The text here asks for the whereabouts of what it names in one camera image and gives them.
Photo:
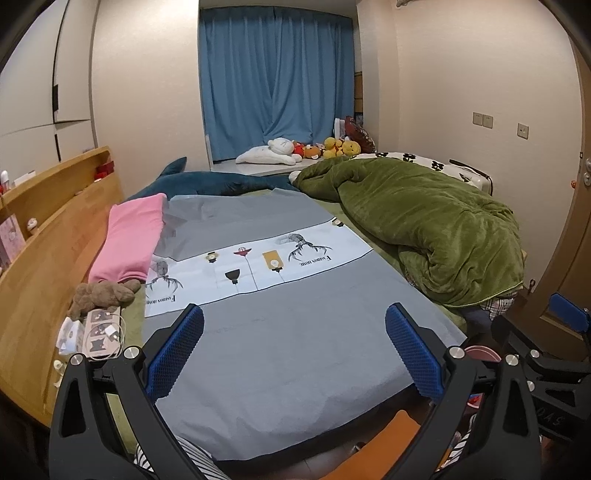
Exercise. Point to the small doll figure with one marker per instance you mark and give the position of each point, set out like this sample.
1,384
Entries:
31,224

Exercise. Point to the brown plush toy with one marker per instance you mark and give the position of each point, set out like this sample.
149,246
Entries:
99,295

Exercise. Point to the white plush toy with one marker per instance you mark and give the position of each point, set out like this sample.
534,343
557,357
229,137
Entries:
268,154

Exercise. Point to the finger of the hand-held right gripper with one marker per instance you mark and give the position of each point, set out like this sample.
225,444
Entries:
568,311
512,332

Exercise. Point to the orange plush toy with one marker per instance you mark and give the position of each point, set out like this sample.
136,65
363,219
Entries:
314,152

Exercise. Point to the blue curtain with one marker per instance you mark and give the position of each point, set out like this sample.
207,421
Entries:
277,83

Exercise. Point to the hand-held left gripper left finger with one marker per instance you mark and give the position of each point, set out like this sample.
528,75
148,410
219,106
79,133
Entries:
178,353

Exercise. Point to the olive green bed sheet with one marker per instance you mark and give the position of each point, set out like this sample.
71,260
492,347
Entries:
131,318

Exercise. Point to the yellow bear plush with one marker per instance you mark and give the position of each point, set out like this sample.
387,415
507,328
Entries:
352,148
332,148

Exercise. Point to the person's right leg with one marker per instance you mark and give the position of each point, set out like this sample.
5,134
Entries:
464,434

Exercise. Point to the plaid cloth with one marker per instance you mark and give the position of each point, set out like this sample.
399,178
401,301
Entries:
497,307

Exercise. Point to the brown wooden door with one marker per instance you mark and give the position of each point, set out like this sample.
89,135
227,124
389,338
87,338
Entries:
568,230

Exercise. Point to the white box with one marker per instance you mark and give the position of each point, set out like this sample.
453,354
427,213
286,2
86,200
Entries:
69,337

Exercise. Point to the dark red cushion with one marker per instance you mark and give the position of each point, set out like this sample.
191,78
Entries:
362,134

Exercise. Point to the blue shark plush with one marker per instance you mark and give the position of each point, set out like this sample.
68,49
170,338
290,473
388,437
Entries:
207,182

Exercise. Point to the white wardrobe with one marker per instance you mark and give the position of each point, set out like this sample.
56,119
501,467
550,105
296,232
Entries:
69,69

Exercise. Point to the pink box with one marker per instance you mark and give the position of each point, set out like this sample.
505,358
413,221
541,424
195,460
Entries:
11,242

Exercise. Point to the double wall switch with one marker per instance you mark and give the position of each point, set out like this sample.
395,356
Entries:
482,120

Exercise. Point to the wooden headboard shelf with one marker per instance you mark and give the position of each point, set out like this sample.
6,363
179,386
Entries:
51,249

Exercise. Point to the pink bin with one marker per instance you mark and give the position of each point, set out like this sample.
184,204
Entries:
482,353

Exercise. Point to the green fleece blanket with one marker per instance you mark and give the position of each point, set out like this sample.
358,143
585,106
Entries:
438,230

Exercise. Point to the wooden shelf unit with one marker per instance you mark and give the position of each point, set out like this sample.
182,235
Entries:
359,97

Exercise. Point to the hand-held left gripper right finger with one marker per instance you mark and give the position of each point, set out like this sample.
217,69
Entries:
415,353

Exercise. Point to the white paper card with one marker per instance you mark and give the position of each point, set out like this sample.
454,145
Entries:
25,179

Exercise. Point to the person's leg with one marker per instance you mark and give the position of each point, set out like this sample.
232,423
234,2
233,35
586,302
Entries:
194,461
464,434

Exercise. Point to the small white fan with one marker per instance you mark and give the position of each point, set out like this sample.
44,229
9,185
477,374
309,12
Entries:
339,128

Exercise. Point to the grey printed sheet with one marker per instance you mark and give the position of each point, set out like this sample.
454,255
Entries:
300,360

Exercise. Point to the person's left leg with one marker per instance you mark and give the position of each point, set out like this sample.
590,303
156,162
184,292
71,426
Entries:
194,461

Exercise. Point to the single wall switch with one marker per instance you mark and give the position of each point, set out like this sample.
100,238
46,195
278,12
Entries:
522,130

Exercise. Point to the pink pillow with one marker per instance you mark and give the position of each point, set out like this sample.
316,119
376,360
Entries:
129,235

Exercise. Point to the small white figurine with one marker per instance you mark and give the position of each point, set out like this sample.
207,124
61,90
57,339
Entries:
58,374

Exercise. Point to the red shelf ornament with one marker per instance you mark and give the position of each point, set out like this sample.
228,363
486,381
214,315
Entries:
104,169

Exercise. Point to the white black flower pillow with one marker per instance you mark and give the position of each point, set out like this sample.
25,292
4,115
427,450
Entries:
415,159

